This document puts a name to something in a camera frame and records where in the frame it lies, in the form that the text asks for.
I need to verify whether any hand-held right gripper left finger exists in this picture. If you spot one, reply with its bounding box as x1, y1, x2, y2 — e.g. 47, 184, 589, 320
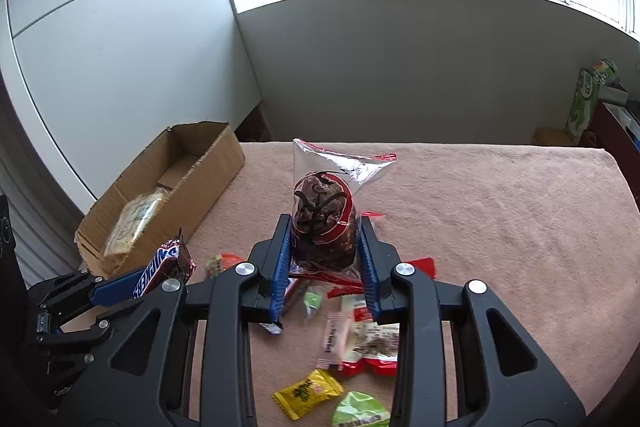
57, 213, 293, 427

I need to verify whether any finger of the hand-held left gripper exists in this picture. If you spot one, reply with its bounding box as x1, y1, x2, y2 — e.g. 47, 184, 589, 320
36, 320, 113, 359
30, 269, 147, 329

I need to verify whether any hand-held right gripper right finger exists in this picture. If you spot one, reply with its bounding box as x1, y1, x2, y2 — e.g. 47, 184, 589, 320
357, 216, 586, 427

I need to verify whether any brown chocolate bar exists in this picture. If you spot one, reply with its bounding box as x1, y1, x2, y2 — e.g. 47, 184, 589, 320
131, 229, 197, 300

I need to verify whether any red and green candy packet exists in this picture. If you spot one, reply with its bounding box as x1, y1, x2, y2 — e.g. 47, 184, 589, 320
206, 252, 252, 279

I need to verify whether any small light green packet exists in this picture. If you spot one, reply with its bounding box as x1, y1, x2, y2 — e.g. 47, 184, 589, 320
302, 287, 327, 321

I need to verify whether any clear packet of brown snack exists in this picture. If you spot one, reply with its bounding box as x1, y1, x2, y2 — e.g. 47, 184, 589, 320
290, 138, 398, 288

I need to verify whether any brown cardboard box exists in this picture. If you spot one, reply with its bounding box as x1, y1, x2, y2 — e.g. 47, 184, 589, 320
74, 121, 246, 280

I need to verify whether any yellow candy packet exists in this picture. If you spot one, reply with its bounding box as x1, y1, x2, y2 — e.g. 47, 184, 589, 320
272, 369, 345, 421

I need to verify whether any red snack packet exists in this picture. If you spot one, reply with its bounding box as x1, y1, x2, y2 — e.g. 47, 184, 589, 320
406, 257, 437, 279

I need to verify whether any pale cracker packet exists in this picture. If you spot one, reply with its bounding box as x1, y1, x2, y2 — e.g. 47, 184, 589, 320
103, 188, 171, 258

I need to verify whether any red white nut packet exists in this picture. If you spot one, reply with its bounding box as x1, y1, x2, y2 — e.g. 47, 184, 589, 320
341, 296, 402, 379

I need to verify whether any pink and white packet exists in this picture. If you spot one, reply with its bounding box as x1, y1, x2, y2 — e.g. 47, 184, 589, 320
321, 313, 357, 362

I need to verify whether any round green snack packet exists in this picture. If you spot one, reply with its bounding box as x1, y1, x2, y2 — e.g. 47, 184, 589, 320
330, 390, 392, 427

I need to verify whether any white wardrobe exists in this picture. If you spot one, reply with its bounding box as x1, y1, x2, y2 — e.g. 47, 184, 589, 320
4, 0, 264, 204

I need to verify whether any green carton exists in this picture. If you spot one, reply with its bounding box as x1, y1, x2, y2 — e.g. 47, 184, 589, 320
565, 59, 619, 146

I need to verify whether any dark red cabinet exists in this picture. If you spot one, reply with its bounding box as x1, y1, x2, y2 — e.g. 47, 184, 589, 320
577, 99, 640, 208

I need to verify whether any small grey box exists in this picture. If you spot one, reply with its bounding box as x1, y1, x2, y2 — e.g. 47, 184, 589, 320
597, 83, 629, 106

